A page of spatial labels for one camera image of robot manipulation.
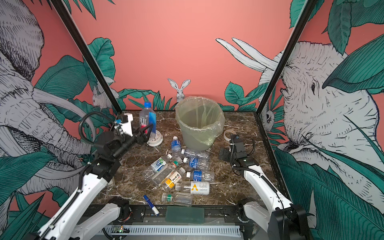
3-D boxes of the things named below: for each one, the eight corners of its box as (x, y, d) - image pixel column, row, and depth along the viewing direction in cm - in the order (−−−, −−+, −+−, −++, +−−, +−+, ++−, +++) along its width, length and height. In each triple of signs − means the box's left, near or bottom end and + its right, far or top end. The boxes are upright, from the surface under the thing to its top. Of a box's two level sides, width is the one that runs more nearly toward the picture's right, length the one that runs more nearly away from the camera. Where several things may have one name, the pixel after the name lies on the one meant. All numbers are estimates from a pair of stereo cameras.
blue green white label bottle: (144, 176, 89) (141, 171, 84) (168, 156, 97) (167, 151, 92) (149, 183, 86) (146, 179, 81) (174, 162, 95) (173, 157, 90)
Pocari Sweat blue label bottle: (183, 172, 90) (182, 168, 86) (184, 160, 95) (183, 156, 91) (209, 172, 90) (210, 168, 86) (208, 160, 96) (209, 156, 91)
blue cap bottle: (170, 158, 96) (169, 154, 92) (173, 139, 105) (172, 135, 101) (180, 158, 96) (180, 154, 92) (182, 139, 105) (181, 135, 101)
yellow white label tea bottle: (161, 186, 84) (159, 184, 80) (179, 167, 92) (178, 163, 88) (168, 193, 82) (167, 191, 78) (186, 173, 89) (186, 169, 86)
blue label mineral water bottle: (186, 182, 86) (185, 179, 81) (186, 173, 90) (186, 169, 85) (213, 183, 86) (214, 179, 82) (213, 173, 90) (214, 169, 85)
